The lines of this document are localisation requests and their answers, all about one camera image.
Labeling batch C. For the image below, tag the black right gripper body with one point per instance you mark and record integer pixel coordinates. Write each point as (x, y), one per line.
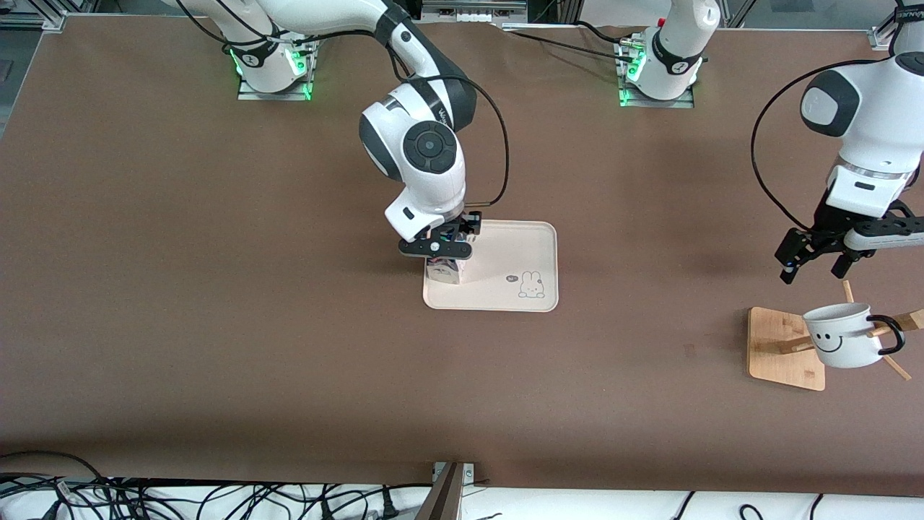
(464, 225)

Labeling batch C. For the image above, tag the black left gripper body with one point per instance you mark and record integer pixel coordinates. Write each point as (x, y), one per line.
(824, 226)

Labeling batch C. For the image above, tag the blue white milk carton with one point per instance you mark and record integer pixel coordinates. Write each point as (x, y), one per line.
(444, 273)

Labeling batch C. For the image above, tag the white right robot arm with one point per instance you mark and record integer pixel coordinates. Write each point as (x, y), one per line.
(426, 166)

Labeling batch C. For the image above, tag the cream rabbit print tray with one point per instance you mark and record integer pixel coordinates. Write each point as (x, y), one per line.
(505, 253)

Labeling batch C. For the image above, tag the wooden mug stand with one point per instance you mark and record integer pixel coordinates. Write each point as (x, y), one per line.
(783, 350)

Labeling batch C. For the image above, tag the grey equipment box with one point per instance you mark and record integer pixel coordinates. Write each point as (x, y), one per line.
(473, 9)

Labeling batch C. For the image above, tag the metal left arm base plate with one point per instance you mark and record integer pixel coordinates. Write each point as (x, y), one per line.
(686, 103)

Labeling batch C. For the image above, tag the aluminium frame profile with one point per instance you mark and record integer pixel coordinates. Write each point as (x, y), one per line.
(32, 20)
(882, 36)

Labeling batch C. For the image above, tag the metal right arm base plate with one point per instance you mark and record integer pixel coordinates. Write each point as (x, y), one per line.
(249, 94)

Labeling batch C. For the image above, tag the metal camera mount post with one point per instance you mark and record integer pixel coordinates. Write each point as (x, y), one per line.
(444, 498)

